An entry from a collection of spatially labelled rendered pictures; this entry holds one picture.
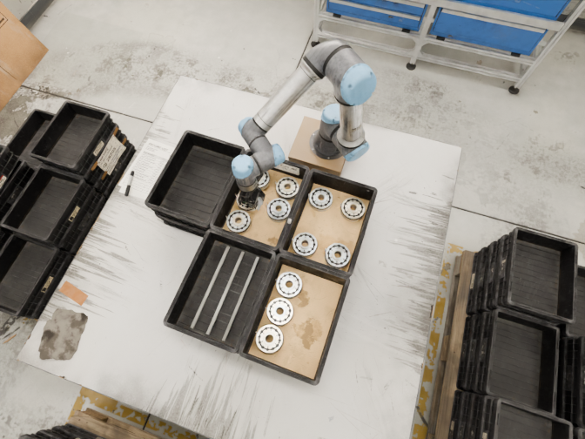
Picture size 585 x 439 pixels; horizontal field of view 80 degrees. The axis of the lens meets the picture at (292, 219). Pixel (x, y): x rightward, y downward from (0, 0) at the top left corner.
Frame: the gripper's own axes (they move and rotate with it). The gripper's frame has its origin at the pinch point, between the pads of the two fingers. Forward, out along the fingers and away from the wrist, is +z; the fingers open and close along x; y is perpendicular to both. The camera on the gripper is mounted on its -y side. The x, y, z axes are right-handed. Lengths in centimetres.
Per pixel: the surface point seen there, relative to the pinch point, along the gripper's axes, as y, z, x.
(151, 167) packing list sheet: -10, 15, -61
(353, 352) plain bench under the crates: 49, 15, 56
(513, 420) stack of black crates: 56, 37, 131
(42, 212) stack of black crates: 21, 46, -131
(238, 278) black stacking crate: 34.0, 2.1, 3.5
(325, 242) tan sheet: 9.9, 2.1, 33.9
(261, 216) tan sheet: 5.6, 2.0, 4.3
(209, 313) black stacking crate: 50, 2, -3
